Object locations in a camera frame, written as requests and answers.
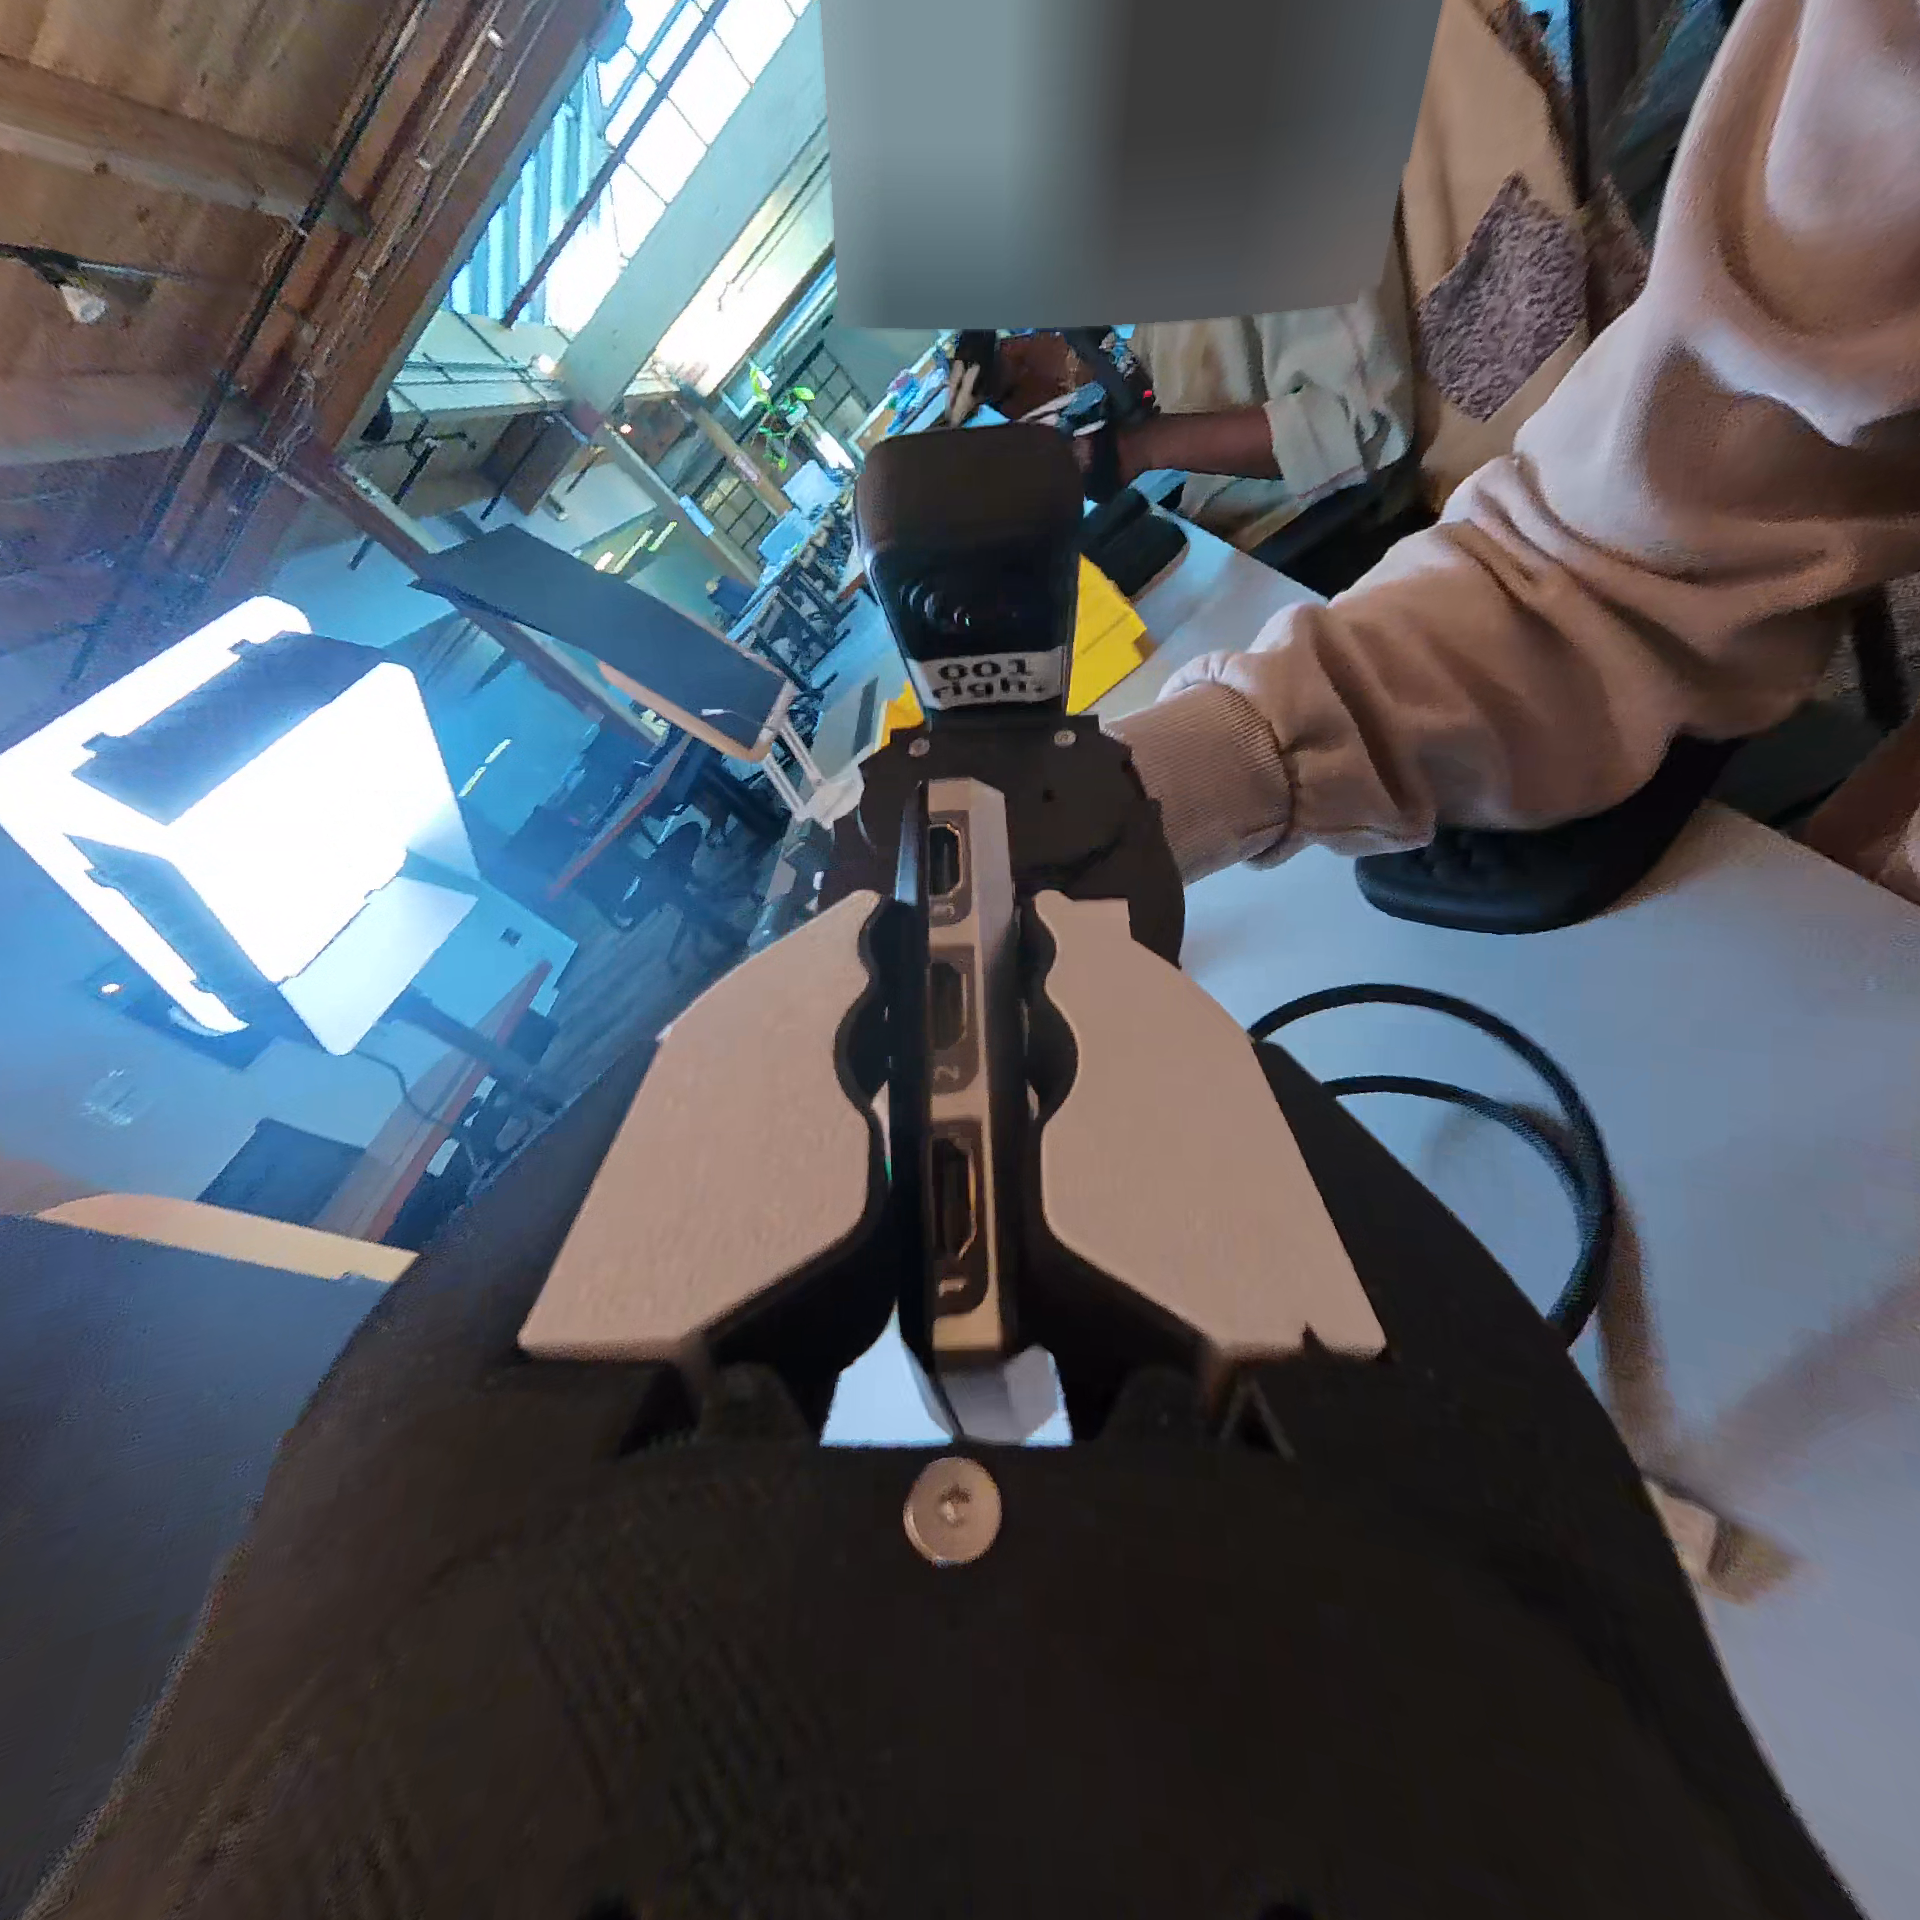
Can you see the tilted black desk top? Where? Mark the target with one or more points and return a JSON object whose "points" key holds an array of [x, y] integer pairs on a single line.
{"points": [[599, 616]]}

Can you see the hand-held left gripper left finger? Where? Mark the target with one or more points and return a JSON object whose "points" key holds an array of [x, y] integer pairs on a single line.
{"points": [[704, 1185]]}

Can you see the yellow plastic bin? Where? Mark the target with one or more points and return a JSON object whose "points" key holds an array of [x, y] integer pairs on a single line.
{"points": [[1115, 638]]}

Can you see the black rounded pad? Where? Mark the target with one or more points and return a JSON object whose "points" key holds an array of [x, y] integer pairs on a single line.
{"points": [[1530, 878]]}

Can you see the row of windows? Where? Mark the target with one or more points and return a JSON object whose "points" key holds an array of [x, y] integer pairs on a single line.
{"points": [[645, 166]]}

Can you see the grey multiport hub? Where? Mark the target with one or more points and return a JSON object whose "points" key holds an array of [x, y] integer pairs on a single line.
{"points": [[967, 1049]]}

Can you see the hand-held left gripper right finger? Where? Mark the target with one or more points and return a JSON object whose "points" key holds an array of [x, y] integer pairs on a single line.
{"points": [[1184, 1171]]}

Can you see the bright white light box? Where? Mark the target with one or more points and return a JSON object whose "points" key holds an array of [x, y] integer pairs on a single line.
{"points": [[270, 840]]}

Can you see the desk with wooden edge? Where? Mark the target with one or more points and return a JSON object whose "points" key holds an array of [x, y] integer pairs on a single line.
{"points": [[119, 1499]]}

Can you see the person's right forearm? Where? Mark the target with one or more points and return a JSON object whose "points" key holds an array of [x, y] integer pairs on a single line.
{"points": [[1501, 661]]}

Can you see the green potted plant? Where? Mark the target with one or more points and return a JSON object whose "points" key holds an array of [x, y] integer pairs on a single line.
{"points": [[773, 421]]}

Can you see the black device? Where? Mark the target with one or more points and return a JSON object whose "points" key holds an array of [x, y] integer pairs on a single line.
{"points": [[1133, 547]]}

